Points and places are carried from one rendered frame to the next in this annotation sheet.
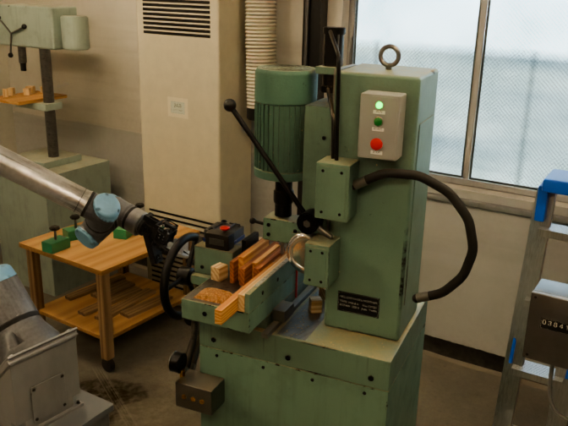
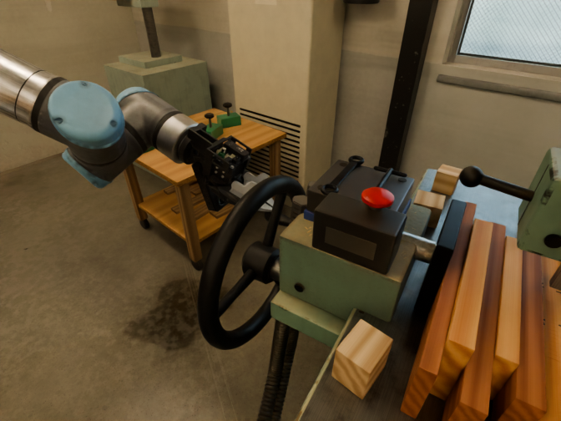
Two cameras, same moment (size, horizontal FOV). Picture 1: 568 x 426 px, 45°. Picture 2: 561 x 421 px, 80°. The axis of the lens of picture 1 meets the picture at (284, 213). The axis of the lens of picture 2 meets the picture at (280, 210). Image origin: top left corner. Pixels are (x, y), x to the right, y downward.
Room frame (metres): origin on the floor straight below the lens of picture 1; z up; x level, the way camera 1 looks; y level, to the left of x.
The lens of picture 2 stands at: (1.70, 0.23, 1.20)
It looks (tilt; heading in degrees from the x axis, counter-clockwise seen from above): 36 degrees down; 8
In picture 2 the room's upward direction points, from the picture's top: straight up
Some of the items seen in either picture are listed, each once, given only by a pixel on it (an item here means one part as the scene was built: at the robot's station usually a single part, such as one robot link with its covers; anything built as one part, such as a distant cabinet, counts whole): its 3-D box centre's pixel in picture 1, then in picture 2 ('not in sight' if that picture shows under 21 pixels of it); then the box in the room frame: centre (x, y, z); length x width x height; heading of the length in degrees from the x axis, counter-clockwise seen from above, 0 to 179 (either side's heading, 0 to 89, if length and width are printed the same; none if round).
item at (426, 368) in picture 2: (250, 258); (445, 287); (1.95, 0.10, 0.93); 0.25 x 0.01 x 0.07; 157
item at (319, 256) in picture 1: (321, 260); not in sight; (1.74, -0.11, 1.02); 0.09 x 0.07 x 0.12; 157
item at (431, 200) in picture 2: not in sight; (427, 208); (2.12, 0.08, 0.92); 0.04 x 0.04 x 0.03; 71
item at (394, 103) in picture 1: (381, 125); not in sight; (1.70, -0.24, 1.40); 0.10 x 0.06 x 0.16; 67
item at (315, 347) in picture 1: (317, 319); not in sight; (1.91, -0.11, 0.76); 0.57 x 0.45 x 0.09; 67
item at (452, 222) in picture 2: (241, 248); (411, 246); (1.99, 0.13, 0.95); 0.09 x 0.07 x 0.09; 157
